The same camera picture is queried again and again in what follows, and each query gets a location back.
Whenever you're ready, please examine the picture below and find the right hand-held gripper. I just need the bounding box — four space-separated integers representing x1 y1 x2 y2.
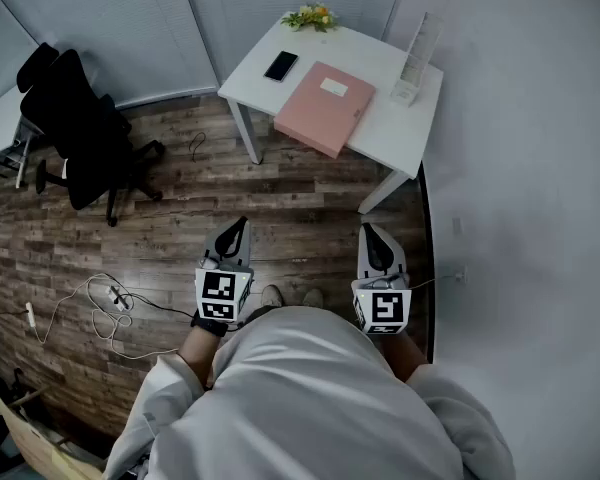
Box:
350 222 413 336

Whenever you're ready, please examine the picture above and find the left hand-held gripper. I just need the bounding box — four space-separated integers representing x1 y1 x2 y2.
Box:
193 216 255 325

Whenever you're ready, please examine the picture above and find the pink file box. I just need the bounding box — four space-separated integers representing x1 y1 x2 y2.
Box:
273 60 377 160

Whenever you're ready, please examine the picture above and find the white mesh file holder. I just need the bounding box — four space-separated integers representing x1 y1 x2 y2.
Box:
389 11 445 107

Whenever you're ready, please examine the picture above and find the person's left forearm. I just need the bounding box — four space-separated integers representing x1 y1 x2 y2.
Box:
178 325 226 389

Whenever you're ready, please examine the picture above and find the person's right forearm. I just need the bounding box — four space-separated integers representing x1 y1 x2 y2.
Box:
379 330 429 383

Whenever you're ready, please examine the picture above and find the black baseboard strip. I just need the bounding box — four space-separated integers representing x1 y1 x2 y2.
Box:
415 160 437 365

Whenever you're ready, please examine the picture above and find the white table leg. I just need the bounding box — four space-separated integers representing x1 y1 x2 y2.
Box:
228 98 262 165
358 170 411 216

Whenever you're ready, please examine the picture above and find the person's left shoe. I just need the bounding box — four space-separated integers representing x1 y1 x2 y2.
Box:
259 283 285 310

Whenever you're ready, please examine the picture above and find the person's shoe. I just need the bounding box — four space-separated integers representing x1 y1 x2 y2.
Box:
259 283 285 310
301 287 325 311

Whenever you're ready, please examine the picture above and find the person's right shoe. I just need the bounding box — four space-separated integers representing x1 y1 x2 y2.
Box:
301 287 325 311

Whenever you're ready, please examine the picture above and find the black wristband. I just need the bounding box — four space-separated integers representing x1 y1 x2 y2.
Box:
190 315 230 338

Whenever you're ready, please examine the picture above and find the person's white shirt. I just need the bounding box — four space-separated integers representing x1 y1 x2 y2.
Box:
102 305 516 480

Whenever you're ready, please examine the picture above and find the black smartphone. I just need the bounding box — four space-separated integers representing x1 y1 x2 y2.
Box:
263 50 300 83

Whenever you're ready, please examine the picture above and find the black office chair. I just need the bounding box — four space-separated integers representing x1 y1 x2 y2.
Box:
16 42 166 228

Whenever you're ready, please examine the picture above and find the artificial flower bouquet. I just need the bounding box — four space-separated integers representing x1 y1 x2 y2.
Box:
279 1 340 33

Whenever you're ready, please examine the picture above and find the white office desk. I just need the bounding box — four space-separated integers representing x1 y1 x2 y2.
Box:
0 85 46 190

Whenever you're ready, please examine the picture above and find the light wooden board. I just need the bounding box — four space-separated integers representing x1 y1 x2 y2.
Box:
0 392 106 480

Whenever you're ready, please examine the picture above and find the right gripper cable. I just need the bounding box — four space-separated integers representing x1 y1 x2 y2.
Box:
408 276 456 290

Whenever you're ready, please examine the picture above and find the thin black floor cable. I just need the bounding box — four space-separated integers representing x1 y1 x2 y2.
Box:
124 291 199 319

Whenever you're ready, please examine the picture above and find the black looped floor cable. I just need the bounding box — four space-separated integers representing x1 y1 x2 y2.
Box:
188 131 208 164

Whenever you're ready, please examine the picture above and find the long white floor cable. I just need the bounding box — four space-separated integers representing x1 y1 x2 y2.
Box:
32 272 181 362

